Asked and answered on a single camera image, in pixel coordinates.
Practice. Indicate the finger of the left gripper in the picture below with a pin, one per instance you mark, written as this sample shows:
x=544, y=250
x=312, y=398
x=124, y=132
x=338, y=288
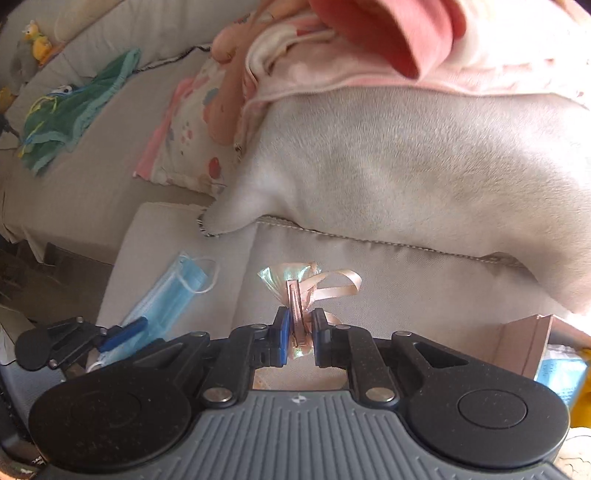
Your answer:
x=117, y=335

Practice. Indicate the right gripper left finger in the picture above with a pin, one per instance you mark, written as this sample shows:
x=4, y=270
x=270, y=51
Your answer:
x=230, y=364

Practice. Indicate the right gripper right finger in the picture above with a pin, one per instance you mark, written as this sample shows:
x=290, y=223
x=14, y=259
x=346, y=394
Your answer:
x=354, y=350

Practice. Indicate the iridescent ribboned gift bag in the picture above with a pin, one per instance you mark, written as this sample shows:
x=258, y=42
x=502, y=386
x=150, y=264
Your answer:
x=299, y=287

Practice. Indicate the blue surgical face mask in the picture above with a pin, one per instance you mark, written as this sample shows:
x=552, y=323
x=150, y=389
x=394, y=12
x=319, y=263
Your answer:
x=165, y=302

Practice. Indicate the pink cardboard box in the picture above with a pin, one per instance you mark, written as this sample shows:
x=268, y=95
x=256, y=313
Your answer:
x=545, y=348

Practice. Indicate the floral pink pillow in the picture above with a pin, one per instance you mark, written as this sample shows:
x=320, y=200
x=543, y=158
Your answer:
x=180, y=151

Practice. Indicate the green cloth on sofa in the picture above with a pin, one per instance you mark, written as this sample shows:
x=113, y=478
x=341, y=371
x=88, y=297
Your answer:
x=57, y=121

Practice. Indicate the beige cushion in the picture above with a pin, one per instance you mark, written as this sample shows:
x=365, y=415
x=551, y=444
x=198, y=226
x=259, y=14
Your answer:
x=476, y=176

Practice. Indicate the yellow plush toy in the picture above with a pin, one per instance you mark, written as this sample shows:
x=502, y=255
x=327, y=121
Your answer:
x=42, y=48

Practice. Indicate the pink folded blankets pile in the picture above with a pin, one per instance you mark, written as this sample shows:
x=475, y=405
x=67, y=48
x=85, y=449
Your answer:
x=474, y=48

